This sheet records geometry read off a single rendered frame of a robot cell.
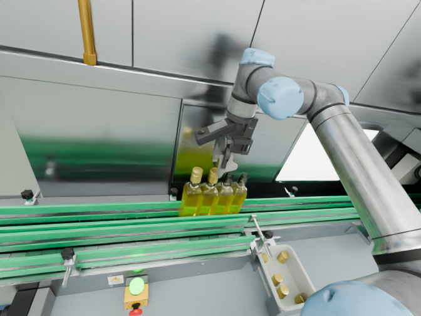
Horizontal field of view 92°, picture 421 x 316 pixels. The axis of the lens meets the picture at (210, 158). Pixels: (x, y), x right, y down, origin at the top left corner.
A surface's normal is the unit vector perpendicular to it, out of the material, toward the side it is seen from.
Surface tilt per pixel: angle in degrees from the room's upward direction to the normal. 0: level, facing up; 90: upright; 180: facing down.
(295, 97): 90
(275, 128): 90
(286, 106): 90
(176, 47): 90
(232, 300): 0
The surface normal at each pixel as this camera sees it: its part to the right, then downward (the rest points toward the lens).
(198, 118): 0.22, 0.62
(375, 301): 0.04, -0.99
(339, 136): -0.72, -0.24
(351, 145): -0.45, -0.38
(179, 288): 0.22, -0.78
